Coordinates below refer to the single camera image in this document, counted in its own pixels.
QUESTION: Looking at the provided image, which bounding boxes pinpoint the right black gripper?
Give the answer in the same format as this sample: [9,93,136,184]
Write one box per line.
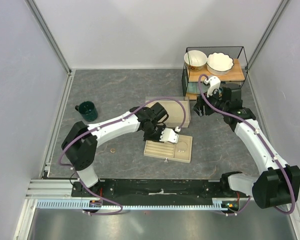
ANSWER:
[191,86,228,117]

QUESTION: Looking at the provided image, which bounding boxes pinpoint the beige jewelry box with lid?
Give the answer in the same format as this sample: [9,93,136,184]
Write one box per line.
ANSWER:
[146,96,191,128]

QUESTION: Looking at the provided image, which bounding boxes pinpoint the silver pearl bangle bracelet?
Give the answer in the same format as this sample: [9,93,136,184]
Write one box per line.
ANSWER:
[176,141,189,153]

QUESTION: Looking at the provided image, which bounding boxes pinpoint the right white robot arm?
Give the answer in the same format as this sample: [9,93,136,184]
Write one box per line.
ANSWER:
[194,82,300,215]

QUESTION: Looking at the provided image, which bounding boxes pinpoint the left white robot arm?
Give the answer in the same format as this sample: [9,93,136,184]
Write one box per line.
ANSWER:
[61,102,179,197]

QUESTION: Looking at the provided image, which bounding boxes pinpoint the beige jewelry tray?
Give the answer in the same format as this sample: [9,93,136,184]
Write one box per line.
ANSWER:
[143,135,193,163]

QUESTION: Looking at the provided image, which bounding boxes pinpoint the light blue rectangular plate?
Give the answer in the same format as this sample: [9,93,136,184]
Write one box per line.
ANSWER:
[186,82,200,94]

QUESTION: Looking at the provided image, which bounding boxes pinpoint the white scalloped bowl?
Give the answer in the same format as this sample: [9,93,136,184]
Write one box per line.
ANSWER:
[206,52,235,76]

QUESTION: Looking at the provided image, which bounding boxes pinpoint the white bowl with floral pattern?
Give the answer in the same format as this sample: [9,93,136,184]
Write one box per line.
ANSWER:
[183,50,208,72]

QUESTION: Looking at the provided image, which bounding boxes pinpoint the dark green mug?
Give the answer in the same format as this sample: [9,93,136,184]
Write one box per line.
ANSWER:
[74,101,98,122]

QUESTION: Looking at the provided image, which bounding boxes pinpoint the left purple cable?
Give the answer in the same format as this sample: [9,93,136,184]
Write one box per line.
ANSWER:
[58,96,187,216]

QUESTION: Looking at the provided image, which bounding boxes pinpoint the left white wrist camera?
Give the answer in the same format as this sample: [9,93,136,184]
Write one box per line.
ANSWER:
[159,128,179,144]

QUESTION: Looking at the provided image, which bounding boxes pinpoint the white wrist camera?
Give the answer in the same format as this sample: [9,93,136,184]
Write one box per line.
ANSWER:
[203,76,221,97]
[159,128,179,144]

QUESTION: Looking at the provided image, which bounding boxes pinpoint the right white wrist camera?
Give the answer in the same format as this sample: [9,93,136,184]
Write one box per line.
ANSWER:
[203,76,221,97]

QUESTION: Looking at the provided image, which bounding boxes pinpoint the black wire shelf rack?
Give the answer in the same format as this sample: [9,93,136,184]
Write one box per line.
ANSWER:
[181,46,248,101]

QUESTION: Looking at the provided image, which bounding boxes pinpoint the light blue cable duct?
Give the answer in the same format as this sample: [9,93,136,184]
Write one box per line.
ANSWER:
[36,198,241,210]

